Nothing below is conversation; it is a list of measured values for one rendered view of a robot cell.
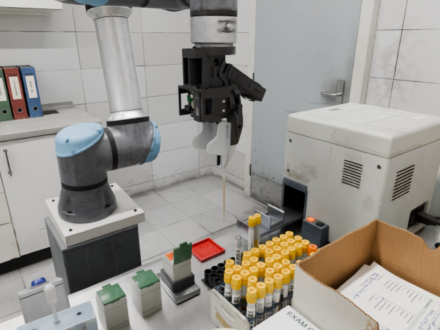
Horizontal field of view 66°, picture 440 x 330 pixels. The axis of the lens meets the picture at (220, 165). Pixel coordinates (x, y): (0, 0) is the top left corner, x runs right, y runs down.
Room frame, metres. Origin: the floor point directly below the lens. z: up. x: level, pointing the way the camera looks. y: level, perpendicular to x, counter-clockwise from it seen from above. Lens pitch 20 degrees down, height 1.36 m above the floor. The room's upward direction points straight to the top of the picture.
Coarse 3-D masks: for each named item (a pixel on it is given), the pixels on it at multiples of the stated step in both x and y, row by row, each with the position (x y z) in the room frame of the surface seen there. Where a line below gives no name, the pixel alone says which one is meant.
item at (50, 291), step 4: (48, 284) 0.38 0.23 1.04; (52, 284) 0.38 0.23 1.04; (44, 288) 0.37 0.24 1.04; (48, 288) 0.37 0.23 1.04; (52, 288) 0.37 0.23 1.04; (48, 292) 0.37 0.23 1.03; (52, 292) 0.37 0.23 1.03; (48, 296) 0.37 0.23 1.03; (52, 296) 0.37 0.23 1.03; (56, 296) 0.38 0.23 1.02; (48, 300) 0.37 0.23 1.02; (52, 300) 0.37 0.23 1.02; (56, 300) 0.38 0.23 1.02
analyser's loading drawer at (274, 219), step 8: (272, 208) 0.79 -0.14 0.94; (280, 208) 0.84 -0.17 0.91; (288, 208) 0.84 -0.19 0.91; (296, 208) 0.84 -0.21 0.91; (264, 216) 0.75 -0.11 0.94; (272, 216) 0.78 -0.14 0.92; (280, 216) 0.76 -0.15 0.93; (288, 216) 0.79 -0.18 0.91; (296, 216) 0.79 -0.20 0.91; (240, 224) 0.73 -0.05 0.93; (264, 224) 0.74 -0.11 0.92; (272, 224) 0.73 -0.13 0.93; (280, 224) 0.75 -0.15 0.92; (288, 224) 0.77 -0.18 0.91; (240, 232) 0.73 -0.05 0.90; (264, 232) 0.71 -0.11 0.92
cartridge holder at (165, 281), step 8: (160, 272) 0.58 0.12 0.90; (160, 280) 0.57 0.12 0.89; (168, 280) 0.55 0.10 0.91; (184, 280) 0.55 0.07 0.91; (192, 280) 0.56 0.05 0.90; (168, 288) 0.55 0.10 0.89; (176, 288) 0.54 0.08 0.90; (184, 288) 0.55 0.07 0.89; (192, 288) 0.55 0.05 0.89; (176, 296) 0.53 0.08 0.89; (184, 296) 0.53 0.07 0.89; (192, 296) 0.54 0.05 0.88
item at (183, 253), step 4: (180, 244) 0.54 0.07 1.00; (184, 244) 0.55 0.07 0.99; (188, 244) 0.55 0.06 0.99; (176, 248) 0.54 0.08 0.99; (180, 248) 0.54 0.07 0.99; (184, 248) 0.55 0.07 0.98; (188, 248) 0.55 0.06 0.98; (176, 252) 0.54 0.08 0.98; (180, 252) 0.54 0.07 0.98; (184, 252) 0.55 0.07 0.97; (188, 252) 0.55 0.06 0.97; (176, 256) 0.54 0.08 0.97; (180, 256) 0.54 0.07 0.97; (184, 256) 0.55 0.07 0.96; (188, 256) 0.55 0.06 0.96; (176, 260) 0.54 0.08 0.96; (180, 260) 0.54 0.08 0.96; (184, 260) 0.55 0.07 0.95; (176, 264) 0.54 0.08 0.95
